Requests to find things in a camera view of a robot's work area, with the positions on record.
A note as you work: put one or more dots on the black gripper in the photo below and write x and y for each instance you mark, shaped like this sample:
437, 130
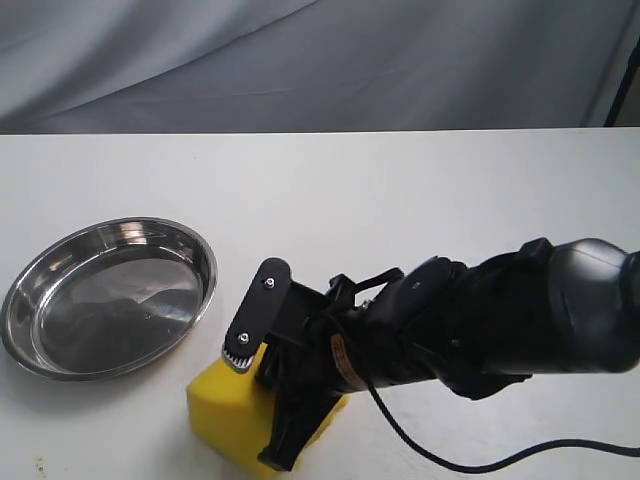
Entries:
341, 355

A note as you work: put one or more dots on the yellow sponge block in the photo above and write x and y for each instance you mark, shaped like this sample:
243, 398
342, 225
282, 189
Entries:
232, 413

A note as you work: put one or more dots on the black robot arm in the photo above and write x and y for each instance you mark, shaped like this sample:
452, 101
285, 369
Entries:
543, 309

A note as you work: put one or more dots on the stainless steel round pan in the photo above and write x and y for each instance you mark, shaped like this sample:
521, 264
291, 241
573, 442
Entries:
108, 299

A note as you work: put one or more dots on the white backdrop cloth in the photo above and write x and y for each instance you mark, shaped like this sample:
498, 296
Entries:
310, 66

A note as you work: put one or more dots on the black stand pole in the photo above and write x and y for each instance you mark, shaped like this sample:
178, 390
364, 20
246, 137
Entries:
621, 85

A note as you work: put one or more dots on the wrist camera with black bracket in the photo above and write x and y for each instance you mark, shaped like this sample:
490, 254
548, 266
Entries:
265, 315

